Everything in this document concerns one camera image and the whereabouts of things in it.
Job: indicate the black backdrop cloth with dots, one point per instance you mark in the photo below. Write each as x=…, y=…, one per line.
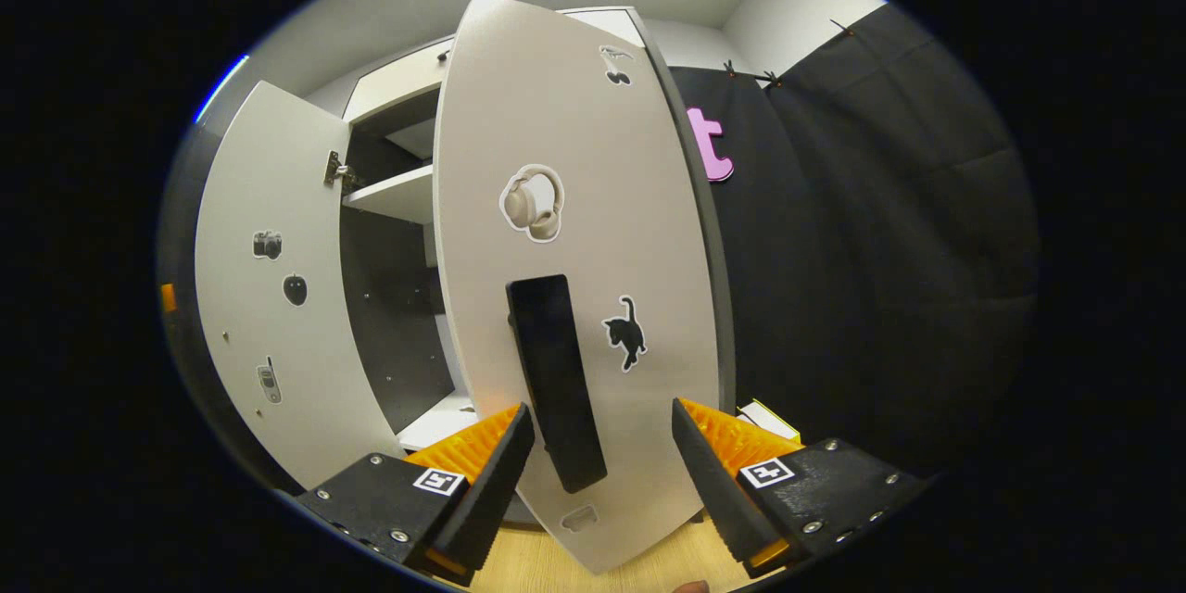
x=880, y=250

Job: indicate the white cabinet shelf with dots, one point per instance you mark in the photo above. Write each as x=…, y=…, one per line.
x=398, y=195
x=435, y=426

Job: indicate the yellow book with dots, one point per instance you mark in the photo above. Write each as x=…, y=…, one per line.
x=774, y=422

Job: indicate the cabinet door with cat sticker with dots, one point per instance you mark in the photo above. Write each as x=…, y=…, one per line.
x=574, y=111

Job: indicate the white shoe cabinet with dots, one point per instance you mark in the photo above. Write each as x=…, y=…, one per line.
x=398, y=315

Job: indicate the metal door hinge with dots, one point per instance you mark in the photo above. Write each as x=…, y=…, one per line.
x=339, y=172

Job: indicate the cabinet door with camera sticker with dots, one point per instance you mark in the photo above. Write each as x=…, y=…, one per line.
x=324, y=343

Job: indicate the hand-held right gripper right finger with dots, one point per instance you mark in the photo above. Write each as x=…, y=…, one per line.
x=713, y=491

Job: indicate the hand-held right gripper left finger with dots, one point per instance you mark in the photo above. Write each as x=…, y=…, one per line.
x=482, y=500

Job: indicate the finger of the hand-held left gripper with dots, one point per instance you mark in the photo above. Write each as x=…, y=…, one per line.
x=169, y=298

